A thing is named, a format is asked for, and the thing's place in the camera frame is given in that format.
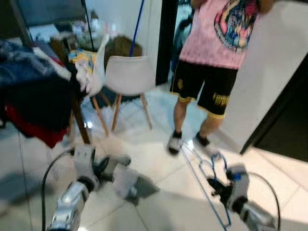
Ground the red cloth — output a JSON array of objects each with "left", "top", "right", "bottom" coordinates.
[{"left": 5, "top": 103, "right": 69, "bottom": 149}]

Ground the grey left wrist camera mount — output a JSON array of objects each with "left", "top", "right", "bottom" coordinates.
[{"left": 73, "top": 144, "right": 98, "bottom": 180}]

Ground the blue pole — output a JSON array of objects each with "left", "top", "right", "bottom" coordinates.
[{"left": 128, "top": 0, "right": 145, "bottom": 57}]

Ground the dark screen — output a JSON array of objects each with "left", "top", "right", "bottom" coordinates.
[{"left": 14, "top": 0, "right": 88, "bottom": 27}]

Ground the black cabinet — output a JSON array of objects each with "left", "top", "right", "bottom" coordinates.
[{"left": 240, "top": 53, "right": 308, "bottom": 162}]

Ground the person in pink shirt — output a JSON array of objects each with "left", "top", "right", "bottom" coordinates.
[{"left": 166, "top": 0, "right": 276, "bottom": 157}]

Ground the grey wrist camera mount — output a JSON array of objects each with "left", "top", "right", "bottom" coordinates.
[
  {"left": 226, "top": 165, "right": 250, "bottom": 210},
  {"left": 73, "top": 144, "right": 98, "bottom": 180}
]

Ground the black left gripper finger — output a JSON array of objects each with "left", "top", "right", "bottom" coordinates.
[
  {"left": 107, "top": 154, "right": 131, "bottom": 167},
  {"left": 112, "top": 165, "right": 159, "bottom": 200}
]

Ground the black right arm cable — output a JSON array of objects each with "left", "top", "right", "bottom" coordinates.
[{"left": 245, "top": 172, "right": 282, "bottom": 228}]

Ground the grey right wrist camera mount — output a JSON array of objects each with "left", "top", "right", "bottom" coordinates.
[{"left": 226, "top": 165, "right": 250, "bottom": 210}]

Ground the blue plastic hanger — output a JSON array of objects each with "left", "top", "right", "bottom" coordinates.
[{"left": 180, "top": 144, "right": 232, "bottom": 230}]

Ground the dark wooden table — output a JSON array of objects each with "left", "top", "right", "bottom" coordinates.
[{"left": 0, "top": 42, "right": 92, "bottom": 146}]

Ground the brown box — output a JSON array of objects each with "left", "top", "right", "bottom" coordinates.
[{"left": 103, "top": 36, "right": 144, "bottom": 58}]

